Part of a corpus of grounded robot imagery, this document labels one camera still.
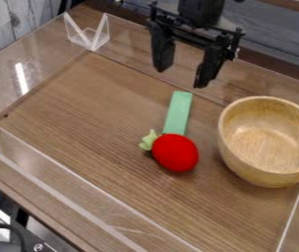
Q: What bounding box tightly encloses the wooden bowl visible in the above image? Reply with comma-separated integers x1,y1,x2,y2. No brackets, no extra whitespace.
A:
218,96,299,188

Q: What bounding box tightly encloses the black metal table frame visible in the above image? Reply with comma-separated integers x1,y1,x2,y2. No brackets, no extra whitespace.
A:
10,207,76,252

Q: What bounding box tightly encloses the green rectangular block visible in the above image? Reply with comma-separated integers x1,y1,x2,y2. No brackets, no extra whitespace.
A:
163,91,192,135

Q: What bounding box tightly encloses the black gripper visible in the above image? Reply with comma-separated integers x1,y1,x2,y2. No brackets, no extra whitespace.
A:
148,0,246,89

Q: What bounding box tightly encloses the clear acrylic corner bracket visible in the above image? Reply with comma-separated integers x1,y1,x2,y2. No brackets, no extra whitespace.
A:
62,13,111,51

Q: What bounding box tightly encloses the clear acrylic tray wall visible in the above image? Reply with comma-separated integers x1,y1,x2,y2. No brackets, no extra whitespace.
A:
0,127,200,252

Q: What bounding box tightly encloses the red plush strawberry toy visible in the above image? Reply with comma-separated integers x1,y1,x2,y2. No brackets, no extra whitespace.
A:
139,129,199,172

